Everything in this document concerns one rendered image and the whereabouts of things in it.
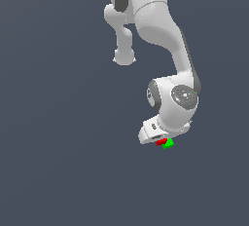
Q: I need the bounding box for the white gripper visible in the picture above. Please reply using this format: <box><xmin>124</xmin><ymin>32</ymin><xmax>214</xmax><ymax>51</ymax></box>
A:
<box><xmin>137</xmin><ymin>115</ymin><xmax>193</xmax><ymax>145</ymax></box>

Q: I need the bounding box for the red cube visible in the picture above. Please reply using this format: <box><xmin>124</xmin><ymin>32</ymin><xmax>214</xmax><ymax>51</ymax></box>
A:
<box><xmin>156</xmin><ymin>137</ymin><xmax>169</xmax><ymax>147</ymax></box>

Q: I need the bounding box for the green cube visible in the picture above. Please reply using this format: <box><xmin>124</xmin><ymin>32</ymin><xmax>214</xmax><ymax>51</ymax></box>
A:
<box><xmin>161</xmin><ymin>137</ymin><xmax>175</xmax><ymax>150</ymax></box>

